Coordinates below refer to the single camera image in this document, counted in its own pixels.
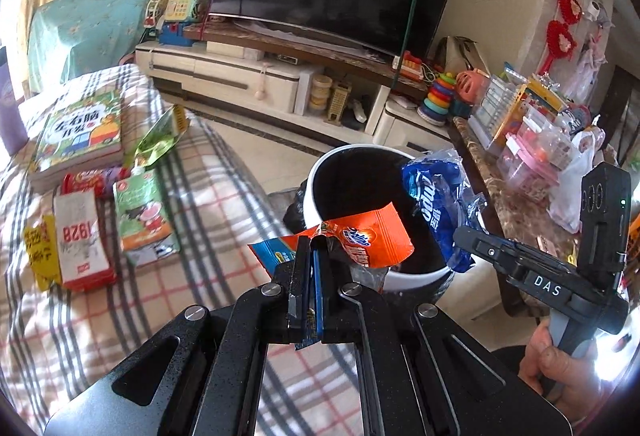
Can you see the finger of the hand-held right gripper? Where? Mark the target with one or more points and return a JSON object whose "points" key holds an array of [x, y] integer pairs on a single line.
{"points": [[492, 253]]}

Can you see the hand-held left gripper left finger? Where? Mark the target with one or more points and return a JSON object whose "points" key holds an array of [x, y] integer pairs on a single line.
{"points": [[300, 296]]}

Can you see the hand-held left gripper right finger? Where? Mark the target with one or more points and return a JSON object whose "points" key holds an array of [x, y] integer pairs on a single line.
{"points": [[335, 311]]}

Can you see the blue biscuit wrapper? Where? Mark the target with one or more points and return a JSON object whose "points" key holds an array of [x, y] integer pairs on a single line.
{"points": [[430, 196]]}

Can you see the orange and blue packet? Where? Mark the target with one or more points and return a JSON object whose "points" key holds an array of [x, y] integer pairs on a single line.
{"points": [[375, 236]]}

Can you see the white round bin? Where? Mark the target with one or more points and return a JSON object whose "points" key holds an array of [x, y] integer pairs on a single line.
{"points": [[317, 196]]}

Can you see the white and red carton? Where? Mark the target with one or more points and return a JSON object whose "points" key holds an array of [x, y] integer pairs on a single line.
{"points": [[82, 241]]}

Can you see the person's right hand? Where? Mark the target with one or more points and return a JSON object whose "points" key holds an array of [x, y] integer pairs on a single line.
{"points": [[537, 358]]}

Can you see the white plastic bag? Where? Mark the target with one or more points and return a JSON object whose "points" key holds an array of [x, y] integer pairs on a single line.
{"points": [[575, 186]]}

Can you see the clear box with pink lid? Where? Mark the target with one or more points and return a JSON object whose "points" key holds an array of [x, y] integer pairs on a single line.
{"points": [[535, 156]]}

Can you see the black bin bag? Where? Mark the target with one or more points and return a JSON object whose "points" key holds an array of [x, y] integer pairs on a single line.
{"points": [[365, 181]]}

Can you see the yellow toy package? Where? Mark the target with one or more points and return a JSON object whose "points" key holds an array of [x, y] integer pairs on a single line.
{"points": [[545, 96]]}

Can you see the pink toy basket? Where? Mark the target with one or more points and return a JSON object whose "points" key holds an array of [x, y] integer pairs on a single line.
{"points": [[472, 84]]}

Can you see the green and orange drink pouch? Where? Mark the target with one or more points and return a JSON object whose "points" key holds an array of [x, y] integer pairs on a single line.
{"points": [[145, 221]]}

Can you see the beige bag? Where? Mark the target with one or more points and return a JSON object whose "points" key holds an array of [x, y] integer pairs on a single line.
{"points": [[460, 54]]}

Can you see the green foil packet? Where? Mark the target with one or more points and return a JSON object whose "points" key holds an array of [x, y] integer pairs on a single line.
{"points": [[162, 136]]}

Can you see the pink hanging garment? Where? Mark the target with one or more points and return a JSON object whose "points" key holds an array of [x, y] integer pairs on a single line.
{"points": [[590, 61]]}

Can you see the red snack packet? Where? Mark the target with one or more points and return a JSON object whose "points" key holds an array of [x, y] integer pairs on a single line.
{"points": [[95, 178]]}

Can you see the white television cabinet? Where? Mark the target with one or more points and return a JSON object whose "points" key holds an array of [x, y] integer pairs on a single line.
{"points": [[225, 71]]}

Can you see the black set-top box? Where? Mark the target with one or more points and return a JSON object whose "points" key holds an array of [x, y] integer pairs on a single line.
{"points": [[287, 59]]}

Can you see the green stick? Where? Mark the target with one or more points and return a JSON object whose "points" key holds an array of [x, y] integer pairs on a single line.
{"points": [[412, 16]]}

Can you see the red heart hanging decoration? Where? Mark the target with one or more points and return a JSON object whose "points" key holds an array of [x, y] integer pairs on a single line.
{"points": [[565, 6]]}

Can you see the yellow packet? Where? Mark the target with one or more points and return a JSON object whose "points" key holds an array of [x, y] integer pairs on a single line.
{"points": [[42, 248]]}

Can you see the green children's book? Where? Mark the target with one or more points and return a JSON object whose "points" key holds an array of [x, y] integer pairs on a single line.
{"points": [[80, 136]]}

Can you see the blue toy base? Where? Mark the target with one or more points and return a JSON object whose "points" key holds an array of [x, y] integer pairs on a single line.
{"points": [[172, 34]]}

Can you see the yellow toy phone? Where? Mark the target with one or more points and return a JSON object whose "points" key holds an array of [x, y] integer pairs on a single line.
{"points": [[182, 6]]}

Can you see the white wheel toy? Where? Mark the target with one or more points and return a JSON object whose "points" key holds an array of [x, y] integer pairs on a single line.
{"points": [[155, 11]]}

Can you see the teal floral cover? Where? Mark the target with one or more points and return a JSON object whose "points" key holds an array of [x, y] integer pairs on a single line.
{"points": [[85, 31]]}

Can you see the purple water bottle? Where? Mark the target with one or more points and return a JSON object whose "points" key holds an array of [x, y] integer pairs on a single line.
{"points": [[10, 116]]}

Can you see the clear bead frame box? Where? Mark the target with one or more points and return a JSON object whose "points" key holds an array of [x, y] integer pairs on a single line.
{"points": [[495, 111]]}

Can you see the white wall camera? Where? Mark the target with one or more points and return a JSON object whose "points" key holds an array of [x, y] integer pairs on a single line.
{"points": [[594, 9]]}

